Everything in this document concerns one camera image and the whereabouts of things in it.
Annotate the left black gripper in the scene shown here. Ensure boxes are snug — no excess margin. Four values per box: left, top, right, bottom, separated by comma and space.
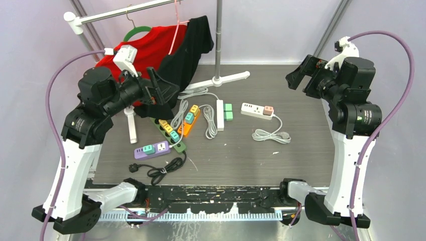
102, 65, 179, 117

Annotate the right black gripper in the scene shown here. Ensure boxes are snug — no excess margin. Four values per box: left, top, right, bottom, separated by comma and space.
286, 54, 344, 104

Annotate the long white power strip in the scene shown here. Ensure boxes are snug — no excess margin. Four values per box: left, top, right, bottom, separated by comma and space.
177, 87, 224, 140

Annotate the pink plug adapter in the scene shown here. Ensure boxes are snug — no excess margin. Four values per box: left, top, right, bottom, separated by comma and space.
263, 105, 274, 116

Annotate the short white power strip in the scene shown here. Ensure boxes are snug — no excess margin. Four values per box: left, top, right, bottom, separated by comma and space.
241, 102, 291, 145

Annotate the green plug adapter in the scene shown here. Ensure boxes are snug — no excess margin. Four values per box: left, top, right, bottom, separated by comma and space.
224, 111, 234, 121
224, 103, 233, 112

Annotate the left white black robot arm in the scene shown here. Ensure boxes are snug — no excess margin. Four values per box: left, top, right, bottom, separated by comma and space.
32, 67, 180, 234

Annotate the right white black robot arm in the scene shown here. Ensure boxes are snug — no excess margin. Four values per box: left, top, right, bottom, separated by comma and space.
279, 55, 382, 228

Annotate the yellow plug on green strip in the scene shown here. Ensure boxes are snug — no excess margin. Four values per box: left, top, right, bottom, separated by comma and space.
158, 119, 168, 129

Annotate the yellow plug on orange strip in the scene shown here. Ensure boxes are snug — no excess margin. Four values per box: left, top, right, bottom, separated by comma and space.
189, 104, 200, 116

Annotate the teal plug on orange strip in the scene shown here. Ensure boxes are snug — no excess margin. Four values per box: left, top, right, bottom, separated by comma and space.
184, 112, 195, 125

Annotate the teal plug on green strip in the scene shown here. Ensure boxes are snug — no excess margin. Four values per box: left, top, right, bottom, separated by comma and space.
169, 130, 180, 143

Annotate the teal plug on purple strip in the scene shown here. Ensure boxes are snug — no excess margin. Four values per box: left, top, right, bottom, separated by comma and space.
142, 145, 156, 156

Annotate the orange power strip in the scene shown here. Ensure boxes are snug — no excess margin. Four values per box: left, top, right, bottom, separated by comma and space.
170, 100, 201, 138

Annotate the red t-shirt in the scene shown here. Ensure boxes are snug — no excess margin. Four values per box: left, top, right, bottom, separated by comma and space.
114, 25, 187, 78

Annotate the white metal clothes rack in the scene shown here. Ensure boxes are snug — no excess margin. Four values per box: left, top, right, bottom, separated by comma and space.
63, 0, 250, 144

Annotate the purple power strip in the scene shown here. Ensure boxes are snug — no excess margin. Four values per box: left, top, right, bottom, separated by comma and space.
134, 125, 186, 161

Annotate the dark green power strip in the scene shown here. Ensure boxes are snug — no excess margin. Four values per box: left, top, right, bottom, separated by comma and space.
150, 118, 186, 153

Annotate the black t-shirt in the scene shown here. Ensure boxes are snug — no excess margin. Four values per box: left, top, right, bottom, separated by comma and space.
134, 16, 214, 120

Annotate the green clothes hanger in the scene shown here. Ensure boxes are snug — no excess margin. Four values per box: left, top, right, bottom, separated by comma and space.
123, 11, 152, 42

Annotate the pink clothes hanger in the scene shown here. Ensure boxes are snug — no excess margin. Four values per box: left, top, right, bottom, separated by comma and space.
168, 0, 189, 55

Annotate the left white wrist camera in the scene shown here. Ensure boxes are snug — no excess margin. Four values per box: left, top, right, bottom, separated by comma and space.
113, 45, 139, 77

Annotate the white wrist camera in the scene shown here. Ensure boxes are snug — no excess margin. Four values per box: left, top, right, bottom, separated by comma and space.
324, 36, 359, 72
113, 45, 139, 77

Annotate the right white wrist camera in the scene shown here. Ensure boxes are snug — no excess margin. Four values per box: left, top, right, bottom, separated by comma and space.
324, 36, 359, 72

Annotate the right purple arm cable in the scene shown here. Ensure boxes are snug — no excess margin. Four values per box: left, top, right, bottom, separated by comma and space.
329, 30, 415, 241

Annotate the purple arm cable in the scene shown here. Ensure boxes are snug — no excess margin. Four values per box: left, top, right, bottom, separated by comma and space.
329, 30, 415, 241
39, 50, 116, 241

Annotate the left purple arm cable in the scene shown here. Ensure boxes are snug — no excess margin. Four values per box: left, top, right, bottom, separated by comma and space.
39, 50, 116, 241

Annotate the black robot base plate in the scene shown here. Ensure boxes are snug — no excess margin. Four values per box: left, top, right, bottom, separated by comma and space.
83, 179, 313, 227

